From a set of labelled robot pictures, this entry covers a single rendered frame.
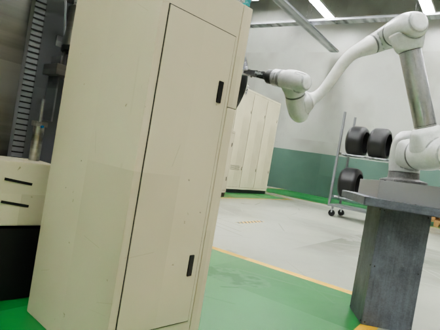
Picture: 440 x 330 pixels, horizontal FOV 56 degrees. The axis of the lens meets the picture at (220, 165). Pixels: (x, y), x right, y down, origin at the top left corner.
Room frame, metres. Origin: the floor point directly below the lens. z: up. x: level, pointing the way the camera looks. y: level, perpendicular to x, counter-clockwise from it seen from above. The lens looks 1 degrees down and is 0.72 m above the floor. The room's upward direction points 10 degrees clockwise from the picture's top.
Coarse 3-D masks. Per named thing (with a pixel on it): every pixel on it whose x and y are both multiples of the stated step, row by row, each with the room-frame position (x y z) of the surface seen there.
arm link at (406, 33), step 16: (400, 16) 1.93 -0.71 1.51; (416, 16) 1.88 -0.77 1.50; (384, 32) 2.04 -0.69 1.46; (400, 32) 1.93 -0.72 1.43; (416, 32) 1.88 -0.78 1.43; (400, 48) 1.96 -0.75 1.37; (416, 48) 1.94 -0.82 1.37; (416, 64) 1.94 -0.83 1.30; (416, 80) 1.95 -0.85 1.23; (416, 96) 1.95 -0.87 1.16; (416, 112) 1.97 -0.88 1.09; (432, 112) 1.95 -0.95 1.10; (416, 128) 1.99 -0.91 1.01; (432, 128) 1.93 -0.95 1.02; (416, 144) 1.97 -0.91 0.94; (432, 144) 1.90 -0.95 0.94; (416, 160) 1.99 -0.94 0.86; (432, 160) 1.91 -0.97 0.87
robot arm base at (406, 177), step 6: (390, 174) 2.18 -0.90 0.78; (396, 174) 2.14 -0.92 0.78; (402, 174) 2.13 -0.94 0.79; (408, 174) 2.12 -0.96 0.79; (414, 174) 2.12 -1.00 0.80; (390, 180) 2.16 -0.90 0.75; (396, 180) 2.10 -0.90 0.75; (402, 180) 2.10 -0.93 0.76; (408, 180) 2.11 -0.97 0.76; (414, 180) 2.12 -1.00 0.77
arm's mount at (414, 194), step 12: (360, 180) 2.39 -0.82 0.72; (372, 180) 2.16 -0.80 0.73; (384, 180) 2.06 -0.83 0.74; (360, 192) 2.35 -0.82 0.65; (372, 192) 2.13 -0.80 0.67; (384, 192) 2.03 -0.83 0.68; (396, 192) 2.03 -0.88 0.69; (408, 192) 2.02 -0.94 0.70; (420, 192) 2.02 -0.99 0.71; (432, 192) 2.01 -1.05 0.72; (420, 204) 2.02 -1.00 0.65; (432, 204) 2.01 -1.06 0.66
